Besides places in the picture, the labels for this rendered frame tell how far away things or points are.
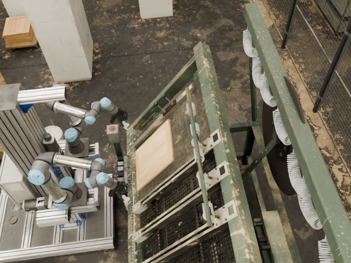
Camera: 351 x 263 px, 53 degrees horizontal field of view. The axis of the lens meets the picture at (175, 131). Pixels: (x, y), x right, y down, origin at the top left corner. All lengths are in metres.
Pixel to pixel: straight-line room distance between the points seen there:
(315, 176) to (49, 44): 4.12
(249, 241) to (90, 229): 2.27
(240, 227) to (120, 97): 3.57
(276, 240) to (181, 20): 5.04
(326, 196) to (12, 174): 2.43
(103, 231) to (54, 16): 2.74
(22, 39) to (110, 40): 1.43
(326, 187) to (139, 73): 4.12
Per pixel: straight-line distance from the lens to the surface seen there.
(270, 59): 2.37
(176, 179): 2.64
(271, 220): 2.14
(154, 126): 3.23
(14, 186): 3.25
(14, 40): 6.50
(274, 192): 3.40
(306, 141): 1.97
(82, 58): 5.27
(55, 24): 4.98
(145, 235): 2.90
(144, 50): 5.93
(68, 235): 3.96
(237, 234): 2.00
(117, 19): 6.73
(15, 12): 7.04
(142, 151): 3.34
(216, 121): 2.38
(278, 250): 2.08
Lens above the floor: 3.71
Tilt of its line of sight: 52 degrees down
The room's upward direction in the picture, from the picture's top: 3 degrees counter-clockwise
